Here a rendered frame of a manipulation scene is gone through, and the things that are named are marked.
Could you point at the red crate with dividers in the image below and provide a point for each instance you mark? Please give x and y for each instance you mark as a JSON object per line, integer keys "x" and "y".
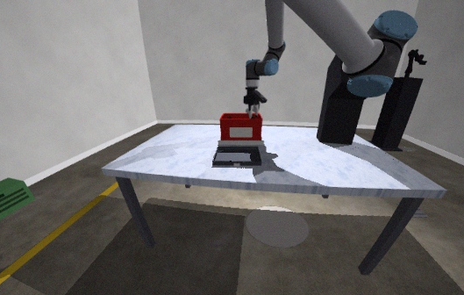
{"x": 240, "y": 127}

